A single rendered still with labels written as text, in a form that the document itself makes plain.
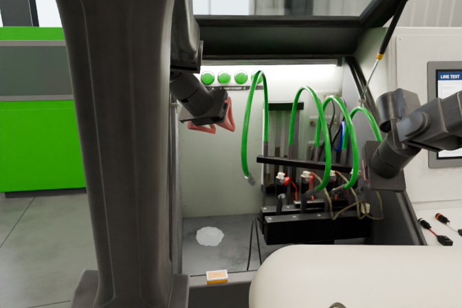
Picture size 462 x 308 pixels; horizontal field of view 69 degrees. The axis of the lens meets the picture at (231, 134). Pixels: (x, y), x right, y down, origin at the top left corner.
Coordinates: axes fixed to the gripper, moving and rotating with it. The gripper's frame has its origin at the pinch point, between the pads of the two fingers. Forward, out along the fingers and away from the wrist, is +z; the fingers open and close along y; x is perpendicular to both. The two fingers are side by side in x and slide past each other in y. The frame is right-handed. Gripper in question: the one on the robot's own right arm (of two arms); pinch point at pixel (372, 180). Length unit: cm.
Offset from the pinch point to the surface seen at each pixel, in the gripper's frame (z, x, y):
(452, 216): 38, -35, 4
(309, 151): 51, 7, 30
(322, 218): 33.6, 5.8, -0.5
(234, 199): 58, 36, 11
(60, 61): 151, 214, 155
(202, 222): 57, 47, 1
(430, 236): 28.6, -22.7, -4.9
